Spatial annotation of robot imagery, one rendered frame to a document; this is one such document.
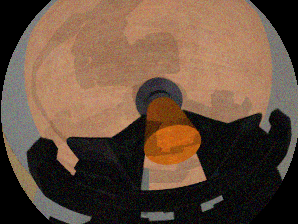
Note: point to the orange knob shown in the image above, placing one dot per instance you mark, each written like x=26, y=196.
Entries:
x=169, y=135

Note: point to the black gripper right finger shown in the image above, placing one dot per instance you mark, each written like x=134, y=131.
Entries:
x=218, y=138

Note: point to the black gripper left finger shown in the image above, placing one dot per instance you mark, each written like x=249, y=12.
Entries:
x=125, y=150

